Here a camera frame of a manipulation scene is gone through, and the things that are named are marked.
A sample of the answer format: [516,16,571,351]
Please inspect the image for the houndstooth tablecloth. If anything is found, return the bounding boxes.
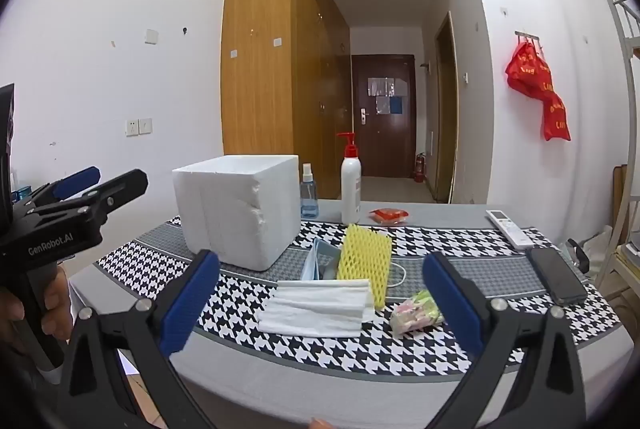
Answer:
[95,214,623,377]

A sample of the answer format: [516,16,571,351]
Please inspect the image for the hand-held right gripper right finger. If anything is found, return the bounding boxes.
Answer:
[422,251,601,429]

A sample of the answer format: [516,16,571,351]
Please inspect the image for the white red-pump lotion bottle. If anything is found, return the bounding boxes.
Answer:
[336,132,362,226]

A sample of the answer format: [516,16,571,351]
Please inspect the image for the wooden side door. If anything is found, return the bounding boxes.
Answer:
[434,12,460,205]

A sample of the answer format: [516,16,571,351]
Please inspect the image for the green pink candy packet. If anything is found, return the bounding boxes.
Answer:
[389,289,446,336]

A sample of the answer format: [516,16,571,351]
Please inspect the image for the white remote control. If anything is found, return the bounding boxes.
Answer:
[486,209,537,251]

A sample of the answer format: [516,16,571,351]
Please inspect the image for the blue spray bottle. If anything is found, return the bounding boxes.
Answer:
[300,163,319,219]

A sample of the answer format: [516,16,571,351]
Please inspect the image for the yellow foam net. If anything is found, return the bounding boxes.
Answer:
[336,224,393,310]

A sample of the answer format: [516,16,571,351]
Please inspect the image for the red plastic bag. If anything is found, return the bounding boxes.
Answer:
[505,40,572,142]

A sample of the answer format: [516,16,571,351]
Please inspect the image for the white plastic bag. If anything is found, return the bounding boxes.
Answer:
[582,226,613,280]

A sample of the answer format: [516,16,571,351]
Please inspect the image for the black smartphone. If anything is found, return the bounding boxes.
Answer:
[527,247,589,307]

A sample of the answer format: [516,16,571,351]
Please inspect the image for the red snack packet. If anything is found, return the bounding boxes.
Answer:
[369,208,409,225]

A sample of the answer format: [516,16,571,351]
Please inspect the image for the blue face mask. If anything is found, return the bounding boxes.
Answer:
[300,237,407,287]

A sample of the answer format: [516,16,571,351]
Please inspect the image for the grey door notice sheet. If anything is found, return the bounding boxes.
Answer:
[368,78,408,96]

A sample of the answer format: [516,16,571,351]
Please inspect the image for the person's left hand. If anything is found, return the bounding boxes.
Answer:
[0,261,73,350]

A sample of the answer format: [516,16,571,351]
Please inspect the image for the black strap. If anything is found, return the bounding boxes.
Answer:
[567,239,591,272]

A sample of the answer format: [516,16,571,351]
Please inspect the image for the wooden wardrobe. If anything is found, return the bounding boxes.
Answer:
[220,0,352,200]

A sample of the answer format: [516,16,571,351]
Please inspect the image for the white tissue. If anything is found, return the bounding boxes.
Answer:
[256,278,376,339]

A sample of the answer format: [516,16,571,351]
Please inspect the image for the dark brown door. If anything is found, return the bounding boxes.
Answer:
[351,54,417,177]

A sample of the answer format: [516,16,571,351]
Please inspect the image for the wooden boards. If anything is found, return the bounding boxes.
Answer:
[612,164,628,230]

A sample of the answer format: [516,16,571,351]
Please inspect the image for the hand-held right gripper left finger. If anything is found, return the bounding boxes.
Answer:
[37,249,236,429]

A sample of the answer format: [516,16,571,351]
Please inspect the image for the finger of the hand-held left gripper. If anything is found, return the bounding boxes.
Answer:
[30,166,101,206]
[20,168,150,226]

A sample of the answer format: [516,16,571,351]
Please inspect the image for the white foam box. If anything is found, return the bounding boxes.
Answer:
[171,154,302,271]

